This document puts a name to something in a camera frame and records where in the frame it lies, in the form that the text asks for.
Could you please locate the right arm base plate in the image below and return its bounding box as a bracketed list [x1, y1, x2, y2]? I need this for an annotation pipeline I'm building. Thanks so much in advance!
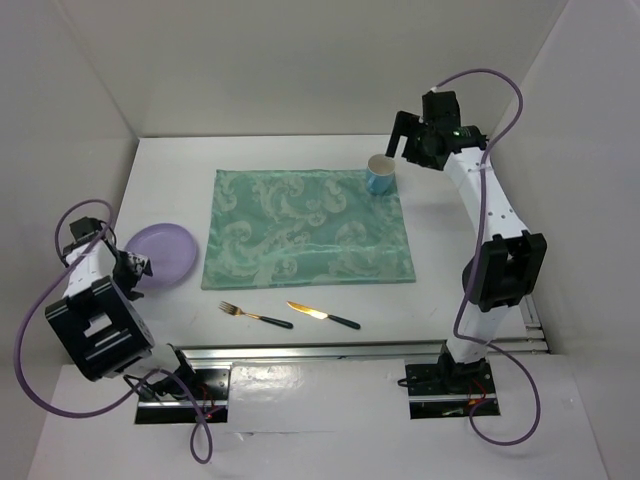
[397, 363, 500, 420]

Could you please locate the right side aluminium rail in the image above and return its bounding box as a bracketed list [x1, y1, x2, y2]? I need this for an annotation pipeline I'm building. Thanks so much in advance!
[468, 133, 551, 351]

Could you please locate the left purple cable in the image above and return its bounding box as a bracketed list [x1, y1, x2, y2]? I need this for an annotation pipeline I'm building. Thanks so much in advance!
[12, 198, 214, 465]

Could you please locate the lilac plastic plate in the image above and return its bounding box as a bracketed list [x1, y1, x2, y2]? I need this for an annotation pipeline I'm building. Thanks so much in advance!
[125, 223, 198, 290]

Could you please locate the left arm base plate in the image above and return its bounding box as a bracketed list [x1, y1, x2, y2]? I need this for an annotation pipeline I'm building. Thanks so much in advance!
[134, 364, 231, 425]

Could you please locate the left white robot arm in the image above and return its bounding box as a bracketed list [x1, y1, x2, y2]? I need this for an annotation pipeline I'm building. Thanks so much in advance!
[45, 217, 198, 401]

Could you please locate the gold knife green handle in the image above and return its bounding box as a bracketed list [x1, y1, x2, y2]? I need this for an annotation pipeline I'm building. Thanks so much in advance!
[287, 301, 361, 330]

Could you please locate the gold fork green handle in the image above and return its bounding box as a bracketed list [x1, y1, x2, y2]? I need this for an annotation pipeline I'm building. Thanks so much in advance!
[219, 301, 294, 330]

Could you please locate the teal patterned cloth napkin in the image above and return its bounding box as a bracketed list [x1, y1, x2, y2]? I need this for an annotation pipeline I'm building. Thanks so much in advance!
[201, 169, 416, 291]

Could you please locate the purple cable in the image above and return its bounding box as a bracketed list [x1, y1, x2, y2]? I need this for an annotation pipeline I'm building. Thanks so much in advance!
[12, 198, 214, 465]
[430, 68, 542, 446]

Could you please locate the front aluminium rail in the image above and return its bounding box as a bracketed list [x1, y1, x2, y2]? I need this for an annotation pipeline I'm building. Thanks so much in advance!
[77, 337, 551, 365]

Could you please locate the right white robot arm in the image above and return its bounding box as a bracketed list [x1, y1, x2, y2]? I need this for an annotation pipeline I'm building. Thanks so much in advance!
[386, 90, 547, 393]

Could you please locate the light blue mug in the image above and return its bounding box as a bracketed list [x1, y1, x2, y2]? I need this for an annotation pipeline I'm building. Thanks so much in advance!
[366, 154, 395, 195]

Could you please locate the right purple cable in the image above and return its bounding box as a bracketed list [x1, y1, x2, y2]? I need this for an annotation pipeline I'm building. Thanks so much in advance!
[430, 68, 542, 446]

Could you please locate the aluminium rail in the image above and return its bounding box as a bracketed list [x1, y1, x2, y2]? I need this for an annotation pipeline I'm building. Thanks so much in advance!
[468, 133, 551, 351]
[77, 337, 551, 365]

